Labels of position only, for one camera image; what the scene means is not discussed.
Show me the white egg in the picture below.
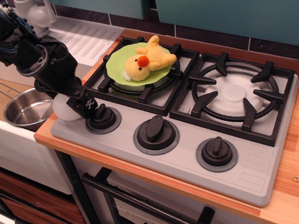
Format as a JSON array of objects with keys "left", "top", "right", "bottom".
[{"left": 52, "top": 94, "right": 81, "bottom": 121}]

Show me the black oven door handle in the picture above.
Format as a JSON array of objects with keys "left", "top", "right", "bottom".
[{"left": 81, "top": 168, "right": 214, "bottom": 224}]

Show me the white toy sink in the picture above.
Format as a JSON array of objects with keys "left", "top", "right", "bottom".
[{"left": 0, "top": 16, "right": 122, "bottom": 194}]

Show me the right black stove knob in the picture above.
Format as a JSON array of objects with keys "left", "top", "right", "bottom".
[{"left": 196, "top": 137, "right": 238, "bottom": 173}]

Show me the wooden drawer front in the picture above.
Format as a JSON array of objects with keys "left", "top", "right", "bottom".
[{"left": 0, "top": 167, "right": 86, "bottom": 224}]

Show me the middle black stove knob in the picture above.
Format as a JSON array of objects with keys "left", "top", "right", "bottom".
[{"left": 133, "top": 115, "right": 180, "bottom": 155}]

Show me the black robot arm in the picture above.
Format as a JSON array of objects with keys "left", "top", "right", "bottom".
[{"left": 0, "top": 3, "right": 98, "bottom": 119}]

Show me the black burner grate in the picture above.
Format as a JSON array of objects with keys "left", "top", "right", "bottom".
[
  {"left": 85, "top": 36, "right": 200, "bottom": 116},
  {"left": 170, "top": 52, "right": 296, "bottom": 146}
]

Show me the green plastic plate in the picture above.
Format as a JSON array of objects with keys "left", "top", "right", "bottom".
[{"left": 106, "top": 42, "right": 172, "bottom": 87}]

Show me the black left burner grate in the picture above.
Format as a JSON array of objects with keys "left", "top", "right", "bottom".
[{"left": 85, "top": 36, "right": 200, "bottom": 116}]

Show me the small steel pan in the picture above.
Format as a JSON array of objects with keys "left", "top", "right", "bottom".
[{"left": 0, "top": 82, "right": 53, "bottom": 132}]

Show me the black right burner grate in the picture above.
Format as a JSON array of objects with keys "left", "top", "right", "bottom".
[{"left": 170, "top": 52, "right": 296, "bottom": 146}]

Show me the black stove knob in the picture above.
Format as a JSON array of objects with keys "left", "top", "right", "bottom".
[
  {"left": 85, "top": 104, "right": 122, "bottom": 135},
  {"left": 133, "top": 115, "right": 180, "bottom": 155},
  {"left": 196, "top": 137, "right": 238, "bottom": 173}
]

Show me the left black stove knob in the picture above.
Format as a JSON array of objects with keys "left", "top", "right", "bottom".
[{"left": 85, "top": 104, "right": 122, "bottom": 135}]

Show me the grey toy faucet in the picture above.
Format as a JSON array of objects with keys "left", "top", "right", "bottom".
[{"left": 14, "top": 0, "right": 56, "bottom": 36}]

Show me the yellow stuffed duck toy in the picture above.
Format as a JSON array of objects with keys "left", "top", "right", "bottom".
[{"left": 122, "top": 35, "right": 177, "bottom": 81}]

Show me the grey toy stove top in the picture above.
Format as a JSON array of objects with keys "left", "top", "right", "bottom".
[{"left": 42, "top": 20, "right": 299, "bottom": 224}]

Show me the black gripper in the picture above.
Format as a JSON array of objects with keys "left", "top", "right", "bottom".
[{"left": 16, "top": 35, "right": 98, "bottom": 119}]

